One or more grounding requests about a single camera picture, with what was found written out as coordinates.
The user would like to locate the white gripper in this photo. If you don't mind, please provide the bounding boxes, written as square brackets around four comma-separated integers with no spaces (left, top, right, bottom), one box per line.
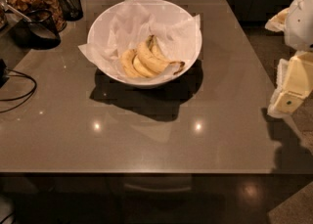
[265,0,313,118]

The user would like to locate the yellow banana bunch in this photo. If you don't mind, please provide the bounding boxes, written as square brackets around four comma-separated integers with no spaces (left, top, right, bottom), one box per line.
[119,35,185,78]

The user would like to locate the white bowl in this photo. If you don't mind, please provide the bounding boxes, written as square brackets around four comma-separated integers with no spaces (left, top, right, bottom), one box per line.
[86,0,203,89]

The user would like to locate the black mesh cup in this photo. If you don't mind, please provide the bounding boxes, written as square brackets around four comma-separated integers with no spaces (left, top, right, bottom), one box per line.
[11,10,61,50]

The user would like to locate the black cable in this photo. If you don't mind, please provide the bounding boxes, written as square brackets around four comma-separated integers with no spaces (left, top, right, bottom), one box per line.
[0,59,38,114]

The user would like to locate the metal spoon handle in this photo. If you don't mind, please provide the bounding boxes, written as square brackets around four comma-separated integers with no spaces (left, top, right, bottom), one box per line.
[0,0,32,22]

